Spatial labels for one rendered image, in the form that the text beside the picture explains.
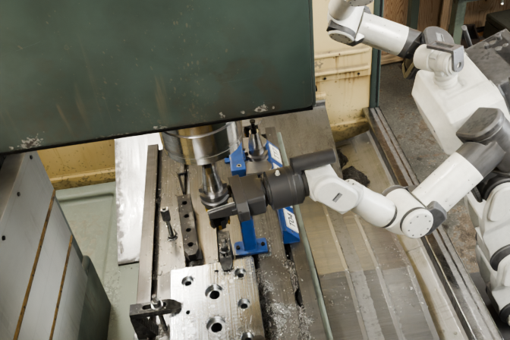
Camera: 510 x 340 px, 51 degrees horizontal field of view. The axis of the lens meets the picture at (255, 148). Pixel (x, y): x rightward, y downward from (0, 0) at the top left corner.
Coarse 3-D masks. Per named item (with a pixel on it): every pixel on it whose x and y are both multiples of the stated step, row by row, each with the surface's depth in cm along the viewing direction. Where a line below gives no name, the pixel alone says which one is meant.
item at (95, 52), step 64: (0, 0) 72; (64, 0) 73; (128, 0) 74; (192, 0) 75; (256, 0) 76; (0, 64) 78; (64, 64) 79; (128, 64) 80; (192, 64) 81; (256, 64) 83; (0, 128) 84; (64, 128) 86; (128, 128) 87
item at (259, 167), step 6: (246, 162) 145; (252, 162) 145; (258, 162) 144; (264, 162) 144; (246, 168) 143; (252, 168) 143; (258, 168) 142; (264, 168) 142; (270, 168) 142; (246, 174) 141; (252, 174) 141; (258, 174) 141
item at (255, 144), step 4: (252, 136) 142; (256, 136) 142; (252, 140) 143; (256, 140) 143; (260, 140) 144; (248, 144) 145; (252, 144) 144; (256, 144) 143; (260, 144) 144; (248, 148) 146; (252, 148) 144; (256, 148) 144; (260, 148) 145; (248, 152) 146; (252, 152) 145; (256, 152) 145; (260, 152) 145
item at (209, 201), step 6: (222, 180) 115; (222, 192) 112; (204, 198) 112; (210, 198) 111; (216, 198) 111; (222, 198) 112; (204, 204) 113; (210, 204) 113; (216, 204) 113; (222, 204) 113
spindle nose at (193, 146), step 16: (192, 128) 94; (208, 128) 95; (224, 128) 97; (240, 128) 102; (176, 144) 97; (192, 144) 96; (208, 144) 97; (224, 144) 98; (176, 160) 101; (192, 160) 99; (208, 160) 99
